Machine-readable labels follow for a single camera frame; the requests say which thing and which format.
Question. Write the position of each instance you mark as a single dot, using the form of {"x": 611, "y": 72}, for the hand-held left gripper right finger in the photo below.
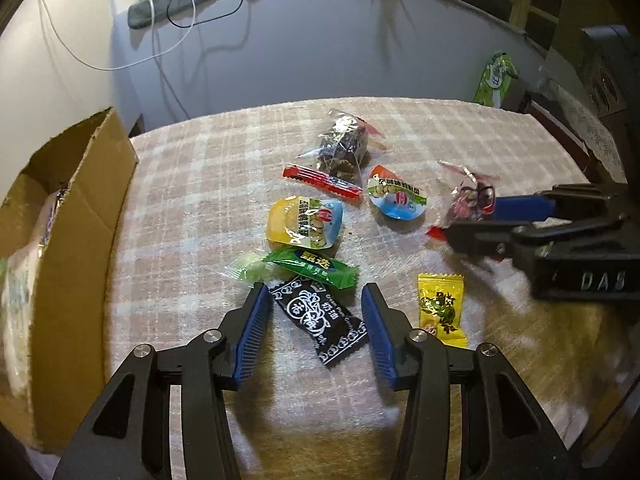
{"x": 380, "y": 335}

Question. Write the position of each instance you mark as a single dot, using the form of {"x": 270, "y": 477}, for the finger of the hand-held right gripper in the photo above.
{"x": 480, "y": 240}
{"x": 520, "y": 207}

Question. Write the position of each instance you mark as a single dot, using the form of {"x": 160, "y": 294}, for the white lace cloth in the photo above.
{"x": 585, "y": 125}

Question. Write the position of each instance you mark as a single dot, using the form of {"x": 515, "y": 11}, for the green paper bag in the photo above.
{"x": 492, "y": 85}

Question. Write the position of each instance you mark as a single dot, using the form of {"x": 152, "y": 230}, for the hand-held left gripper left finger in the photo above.
{"x": 252, "y": 335}

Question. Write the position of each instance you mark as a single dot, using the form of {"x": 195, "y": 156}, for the red stick packet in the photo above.
{"x": 322, "y": 182}

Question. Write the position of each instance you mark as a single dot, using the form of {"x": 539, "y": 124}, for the red clear snack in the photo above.
{"x": 472, "y": 200}

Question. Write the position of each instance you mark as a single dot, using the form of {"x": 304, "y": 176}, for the jelly cup with blue lid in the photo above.
{"x": 397, "y": 195}

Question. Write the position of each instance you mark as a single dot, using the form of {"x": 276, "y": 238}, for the grey windowsill cushion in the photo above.
{"x": 165, "y": 7}

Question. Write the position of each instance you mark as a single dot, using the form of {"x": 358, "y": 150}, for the brown cardboard box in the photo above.
{"x": 85, "y": 240}

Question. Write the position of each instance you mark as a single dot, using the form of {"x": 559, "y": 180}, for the pale green candy wrapper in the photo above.
{"x": 245, "y": 270}

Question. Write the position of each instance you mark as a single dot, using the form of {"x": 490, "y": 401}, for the yellow jelly cup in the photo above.
{"x": 302, "y": 222}

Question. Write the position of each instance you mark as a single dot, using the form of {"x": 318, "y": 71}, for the clear bag of dark snacks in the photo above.
{"x": 340, "y": 145}

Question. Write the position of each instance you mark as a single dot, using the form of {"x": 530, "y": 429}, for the green candy packet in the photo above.
{"x": 315, "y": 267}

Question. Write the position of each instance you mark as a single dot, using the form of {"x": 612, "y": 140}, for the yellow candy packet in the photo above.
{"x": 440, "y": 310}

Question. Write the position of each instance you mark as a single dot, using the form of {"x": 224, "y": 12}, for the black candy packet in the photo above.
{"x": 315, "y": 317}

